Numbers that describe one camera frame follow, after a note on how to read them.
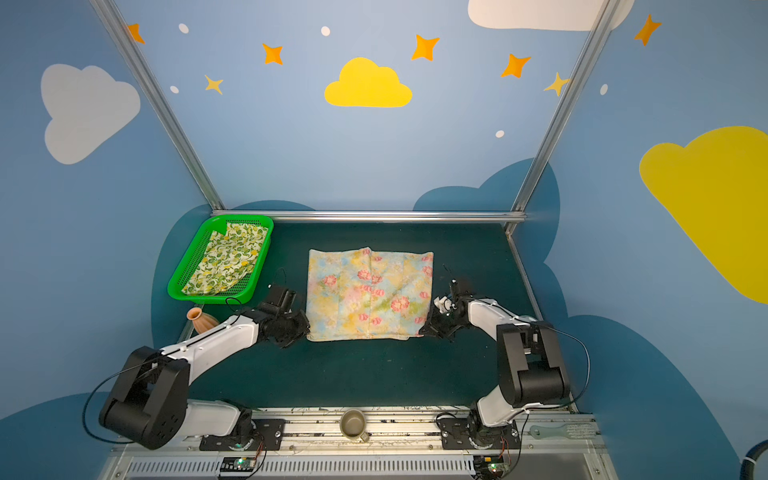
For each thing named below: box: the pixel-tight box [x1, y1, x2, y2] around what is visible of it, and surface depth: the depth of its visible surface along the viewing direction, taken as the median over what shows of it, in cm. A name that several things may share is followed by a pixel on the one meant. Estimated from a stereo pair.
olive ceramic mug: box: [340, 408, 370, 442], surface depth 76 cm
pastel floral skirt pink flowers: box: [306, 247, 435, 342], surface depth 103 cm
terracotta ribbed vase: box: [186, 307, 219, 334], surface depth 85 cm
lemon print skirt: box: [181, 222, 269, 295], surface depth 107 cm
